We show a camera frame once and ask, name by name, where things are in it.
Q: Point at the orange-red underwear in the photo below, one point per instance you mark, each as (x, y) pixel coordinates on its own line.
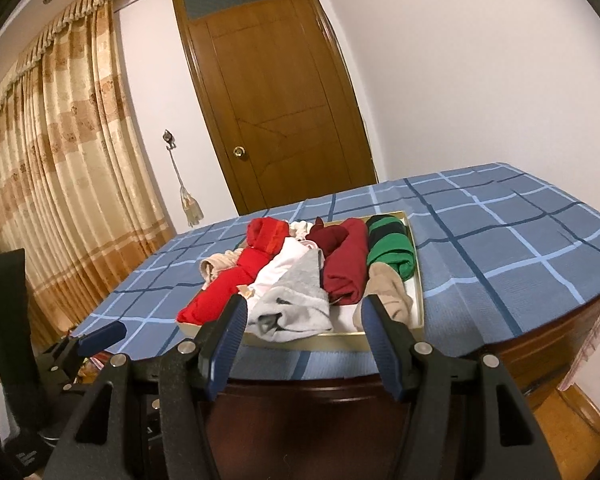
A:
(265, 235)

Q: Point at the pink hanging cloth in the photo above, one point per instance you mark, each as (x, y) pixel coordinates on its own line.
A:
(595, 340)

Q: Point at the dark red underwear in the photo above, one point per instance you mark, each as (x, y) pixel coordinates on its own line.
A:
(345, 270)

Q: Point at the pale pink underwear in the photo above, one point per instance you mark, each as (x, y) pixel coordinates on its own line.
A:
(280, 265)

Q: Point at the brown wooden door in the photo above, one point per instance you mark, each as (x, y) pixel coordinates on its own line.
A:
(280, 100)

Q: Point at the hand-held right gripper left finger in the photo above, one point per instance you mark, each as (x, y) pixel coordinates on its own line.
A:
(227, 340)

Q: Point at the beige knit underwear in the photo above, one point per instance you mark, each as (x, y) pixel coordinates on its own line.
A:
(392, 290)

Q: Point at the beige patterned curtain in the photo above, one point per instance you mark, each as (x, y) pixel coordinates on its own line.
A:
(55, 160)

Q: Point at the dark wooden desk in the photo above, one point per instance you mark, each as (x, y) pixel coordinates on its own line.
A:
(530, 355)

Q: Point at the maroon underwear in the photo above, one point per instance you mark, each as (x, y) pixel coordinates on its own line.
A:
(322, 237)

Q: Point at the curtain tieback with tassel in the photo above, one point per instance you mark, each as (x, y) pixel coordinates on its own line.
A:
(190, 205)

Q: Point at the colourful plastic bag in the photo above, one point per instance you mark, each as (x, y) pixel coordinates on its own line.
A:
(89, 365)

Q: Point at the brass door knob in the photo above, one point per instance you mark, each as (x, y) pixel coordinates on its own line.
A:
(239, 151)

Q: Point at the green underwear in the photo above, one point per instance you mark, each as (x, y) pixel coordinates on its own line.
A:
(390, 255)

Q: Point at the grey underwear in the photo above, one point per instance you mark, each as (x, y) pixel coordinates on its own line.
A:
(300, 300)

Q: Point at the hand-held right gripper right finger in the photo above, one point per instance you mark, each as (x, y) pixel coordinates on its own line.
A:
(380, 345)

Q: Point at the shallow cardboard box tray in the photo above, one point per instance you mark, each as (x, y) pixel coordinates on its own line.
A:
(330, 341)

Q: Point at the bright red underwear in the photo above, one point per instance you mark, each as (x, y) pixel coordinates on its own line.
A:
(225, 285)

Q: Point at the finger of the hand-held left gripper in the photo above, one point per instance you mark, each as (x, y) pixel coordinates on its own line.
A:
(102, 335)

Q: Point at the blue checked tablecloth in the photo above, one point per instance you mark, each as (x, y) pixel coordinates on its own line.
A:
(505, 260)

